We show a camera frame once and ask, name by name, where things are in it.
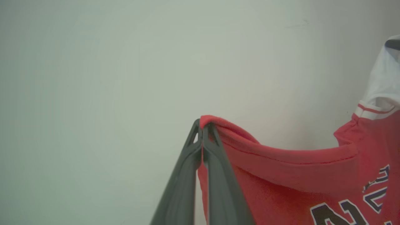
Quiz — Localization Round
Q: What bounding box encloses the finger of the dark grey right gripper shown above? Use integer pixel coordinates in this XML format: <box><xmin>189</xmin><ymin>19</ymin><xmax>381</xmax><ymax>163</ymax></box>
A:
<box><xmin>384</xmin><ymin>39</ymin><xmax>400</xmax><ymax>51</ymax></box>

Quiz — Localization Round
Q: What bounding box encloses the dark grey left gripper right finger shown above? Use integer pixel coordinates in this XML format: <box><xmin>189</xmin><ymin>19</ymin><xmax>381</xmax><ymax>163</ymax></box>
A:
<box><xmin>202</xmin><ymin>122</ymin><xmax>257</xmax><ymax>225</ymax></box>

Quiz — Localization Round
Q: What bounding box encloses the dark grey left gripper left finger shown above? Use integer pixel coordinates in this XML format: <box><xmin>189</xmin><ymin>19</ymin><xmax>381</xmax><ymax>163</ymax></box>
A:
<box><xmin>150</xmin><ymin>119</ymin><xmax>203</xmax><ymax>225</ymax></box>

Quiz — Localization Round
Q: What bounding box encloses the red basketball jersey with lettering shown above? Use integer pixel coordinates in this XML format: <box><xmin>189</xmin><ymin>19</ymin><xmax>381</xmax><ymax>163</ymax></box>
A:
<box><xmin>197</xmin><ymin>34</ymin><xmax>400</xmax><ymax>225</ymax></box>

